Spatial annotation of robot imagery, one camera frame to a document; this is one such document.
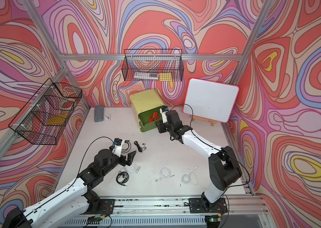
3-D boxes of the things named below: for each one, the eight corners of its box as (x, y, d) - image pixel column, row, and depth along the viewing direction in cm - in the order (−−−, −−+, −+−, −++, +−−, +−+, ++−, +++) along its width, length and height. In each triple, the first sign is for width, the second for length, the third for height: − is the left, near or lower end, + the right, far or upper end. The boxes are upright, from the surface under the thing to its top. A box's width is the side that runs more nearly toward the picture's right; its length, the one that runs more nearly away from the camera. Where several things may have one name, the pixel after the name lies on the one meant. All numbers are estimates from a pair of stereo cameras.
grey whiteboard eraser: (95, 122, 113) (93, 119, 110) (95, 108, 123) (94, 105, 120) (103, 120, 114) (102, 118, 111) (103, 107, 124) (102, 104, 121)
